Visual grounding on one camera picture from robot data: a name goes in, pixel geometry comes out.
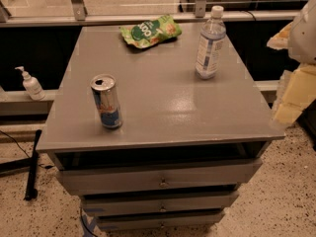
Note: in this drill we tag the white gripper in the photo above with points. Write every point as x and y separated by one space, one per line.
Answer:
304 37

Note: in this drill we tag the clear blue plastic water bottle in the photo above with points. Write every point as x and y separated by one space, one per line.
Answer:
210 43

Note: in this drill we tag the white pump dispenser bottle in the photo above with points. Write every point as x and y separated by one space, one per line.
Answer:
32 85

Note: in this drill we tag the top grey drawer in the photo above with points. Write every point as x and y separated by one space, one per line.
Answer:
159 177

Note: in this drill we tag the grey drawer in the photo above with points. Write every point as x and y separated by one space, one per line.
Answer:
159 177
167 203
159 220

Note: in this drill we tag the grey drawer cabinet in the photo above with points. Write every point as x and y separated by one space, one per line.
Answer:
169 115

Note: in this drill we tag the green chip bag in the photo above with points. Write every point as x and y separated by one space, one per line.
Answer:
151 32

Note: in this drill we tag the middle grey drawer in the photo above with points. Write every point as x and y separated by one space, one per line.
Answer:
167 203

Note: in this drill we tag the bottom grey drawer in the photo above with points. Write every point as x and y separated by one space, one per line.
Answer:
159 220

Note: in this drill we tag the silver blue energy drink can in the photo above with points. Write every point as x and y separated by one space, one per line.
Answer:
104 89

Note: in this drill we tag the black floor stand bar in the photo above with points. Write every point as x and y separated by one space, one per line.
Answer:
31 191

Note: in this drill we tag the grey metal window rail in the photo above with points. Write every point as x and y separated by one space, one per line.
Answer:
30 13

